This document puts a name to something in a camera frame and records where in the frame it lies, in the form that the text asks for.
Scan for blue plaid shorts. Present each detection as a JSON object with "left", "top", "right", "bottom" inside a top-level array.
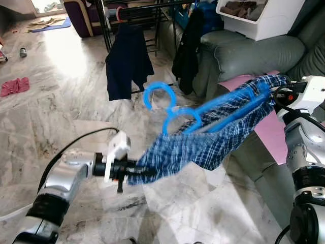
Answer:
[{"left": 127, "top": 74, "right": 291, "bottom": 186}]

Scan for blue plastic hanger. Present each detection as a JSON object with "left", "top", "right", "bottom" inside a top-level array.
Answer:
[{"left": 144, "top": 81, "right": 275, "bottom": 137}]

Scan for pink hanger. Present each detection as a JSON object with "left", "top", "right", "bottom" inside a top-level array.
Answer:
[{"left": 116, "top": 5, "right": 127, "bottom": 23}]

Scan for grey sofa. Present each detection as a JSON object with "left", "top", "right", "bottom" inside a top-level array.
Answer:
[{"left": 193, "top": 0, "right": 325, "bottom": 229}]

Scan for white plastic crate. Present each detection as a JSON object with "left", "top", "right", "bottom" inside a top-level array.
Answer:
[{"left": 216, "top": 0, "right": 305, "bottom": 41}]

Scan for black garment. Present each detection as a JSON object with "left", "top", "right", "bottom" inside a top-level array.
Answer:
[{"left": 172, "top": 8, "right": 206, "bottom": 96}]

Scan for navy shorts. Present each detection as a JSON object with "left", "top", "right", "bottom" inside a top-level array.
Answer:
[{"left": 106, "top": 23, "right": 154, "bottom": 101}]

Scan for blue bag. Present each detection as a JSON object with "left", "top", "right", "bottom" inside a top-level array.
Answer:
[{"left": 175, "top": 0, "right": 224, "bottom": 31}]

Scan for black drying rack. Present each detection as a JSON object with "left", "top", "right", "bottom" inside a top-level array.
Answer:
[{"left": 94, "top": 0, "right": 204, "bottom": 56}]

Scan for red floor cloth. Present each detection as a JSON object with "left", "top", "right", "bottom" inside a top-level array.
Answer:
[{"left": 0, "top": 77, "right": 30, "bottom": 98}]

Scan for purple armchair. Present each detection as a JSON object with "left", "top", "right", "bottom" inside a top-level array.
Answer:
[{"left": 63, "top": 0, "right": 110, "bottom": 39}]

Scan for blue floor mat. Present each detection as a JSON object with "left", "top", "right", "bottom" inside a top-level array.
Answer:
[{"left": 30, "top": 18, "right": 72, "bottom": 33}]

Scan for beige floor cloth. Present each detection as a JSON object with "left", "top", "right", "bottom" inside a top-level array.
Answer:
[{"left": 28, "top": 18, "right": 64, "bottom": 28}]

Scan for pink white toy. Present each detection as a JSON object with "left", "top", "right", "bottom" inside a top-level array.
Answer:
[{"left": 0, "top": 38, "right": 8, "bottom": 63}]

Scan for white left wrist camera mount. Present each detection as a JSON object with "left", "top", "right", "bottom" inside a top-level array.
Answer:
[{"left": 104, "top": 131, "right": 131, "bottom": 184}]

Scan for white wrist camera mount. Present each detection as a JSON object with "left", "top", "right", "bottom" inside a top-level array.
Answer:
[
  {"left": 292, "top": 76, "right": 325, "bottom": 115},
  {"left": 104, "top": 131, "right": 131, "bottom": 184}
]

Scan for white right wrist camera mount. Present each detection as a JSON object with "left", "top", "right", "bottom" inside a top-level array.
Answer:
[{"left": 292, "top": 76, "right": 325, "bottom": 115}]

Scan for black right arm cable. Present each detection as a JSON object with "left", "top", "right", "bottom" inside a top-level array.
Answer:
[{"left": 274, "top": 86, "right": 325, "bottom": 133}]

